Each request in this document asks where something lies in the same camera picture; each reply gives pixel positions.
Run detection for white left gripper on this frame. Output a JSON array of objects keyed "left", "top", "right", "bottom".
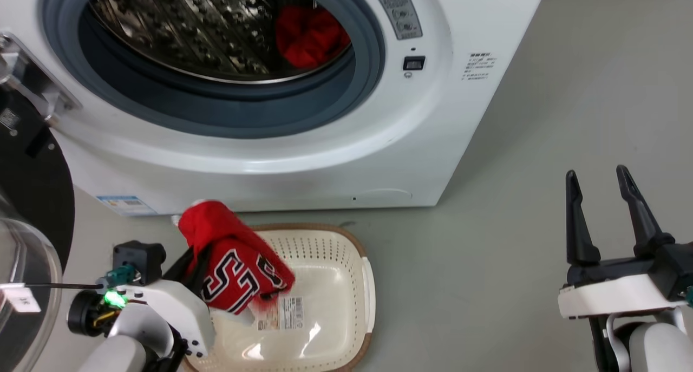
[{"left": 120, "top": 245, "right": 218, "bottom": 358}]

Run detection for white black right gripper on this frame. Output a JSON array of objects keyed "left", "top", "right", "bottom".
[{"left": 558, "top": 165, "right": 693, "bottom": 319}]

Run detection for red jersey white black letters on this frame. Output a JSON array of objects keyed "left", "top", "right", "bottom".
[{"left": 177, "top": 200, "right": 296, "bottom": 315}]

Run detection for cream perforated laundry basket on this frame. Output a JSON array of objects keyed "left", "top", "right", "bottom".
[{"left": 181, "top": 223, "right": 376, "bottom": 372}]

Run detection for white front-load washing machine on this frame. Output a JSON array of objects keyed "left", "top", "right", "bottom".
[{"left": 0, "top": 0, "right": 551, "bottom": 217}]

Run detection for open washing machine door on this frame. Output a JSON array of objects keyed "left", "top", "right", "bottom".
[{"left": 0, "top": 32, "right": 83, "bottom": 372}]

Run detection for blue energy label sticker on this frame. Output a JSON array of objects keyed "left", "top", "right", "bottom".
[{"left": 96, "top": 194, "right": 158, "bottom": 217}]

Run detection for paper label barcode sticker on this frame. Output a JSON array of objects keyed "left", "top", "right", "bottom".
[{"left": 257, "top": 296, "right": 304, "bottom": 331}]

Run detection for grey rubber door gasket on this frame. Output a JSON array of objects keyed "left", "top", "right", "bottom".
[{"left": 39, "top": 0, "right": 387, "bottom": 140}]

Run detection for white paper tag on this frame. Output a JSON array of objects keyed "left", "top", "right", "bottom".
[{"left": 0, "top": 284, "right": 42, "bottom": 314}]

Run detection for stainless steel washer drum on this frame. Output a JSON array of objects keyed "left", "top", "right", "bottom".
[{"left": 87, "top": 0, "right": 354, "bottom": 84}]

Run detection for red cloth garment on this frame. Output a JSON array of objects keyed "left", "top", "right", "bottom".
[{"left": 274, "top": 5, "right": 352, "bottom": 70}]

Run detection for grey warning sticker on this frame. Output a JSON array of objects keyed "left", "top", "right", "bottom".
[{"left": 370, "top": 0, "right": 423, "bottom": 41}]

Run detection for thin black cable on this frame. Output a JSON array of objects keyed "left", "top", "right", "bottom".
[{"left": 24, "top": 283, "right": 104, "bottom": 291}]

